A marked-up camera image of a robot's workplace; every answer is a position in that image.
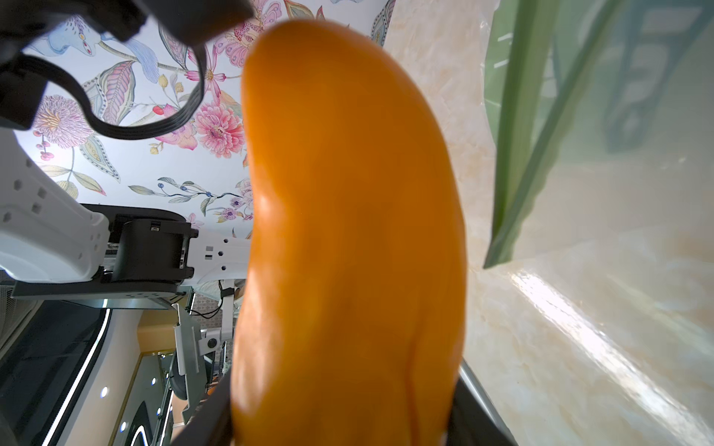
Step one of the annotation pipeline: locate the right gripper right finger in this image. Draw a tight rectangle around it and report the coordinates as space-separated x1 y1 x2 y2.
446 360 518 446

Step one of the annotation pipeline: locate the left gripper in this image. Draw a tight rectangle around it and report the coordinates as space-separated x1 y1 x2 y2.
1 1 254 128

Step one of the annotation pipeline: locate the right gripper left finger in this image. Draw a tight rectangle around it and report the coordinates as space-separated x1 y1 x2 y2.
170 375 232 446

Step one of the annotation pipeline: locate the orange mango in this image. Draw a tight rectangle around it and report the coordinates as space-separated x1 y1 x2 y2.
231 20 468 445

